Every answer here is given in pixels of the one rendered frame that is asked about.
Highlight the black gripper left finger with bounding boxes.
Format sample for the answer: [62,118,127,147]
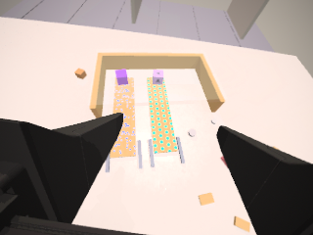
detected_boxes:
[0,113,123,224]

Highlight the small orange cube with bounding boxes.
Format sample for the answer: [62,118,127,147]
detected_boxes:
[75,69,87,79]

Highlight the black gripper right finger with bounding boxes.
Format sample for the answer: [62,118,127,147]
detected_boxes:
[216,125,313,235]

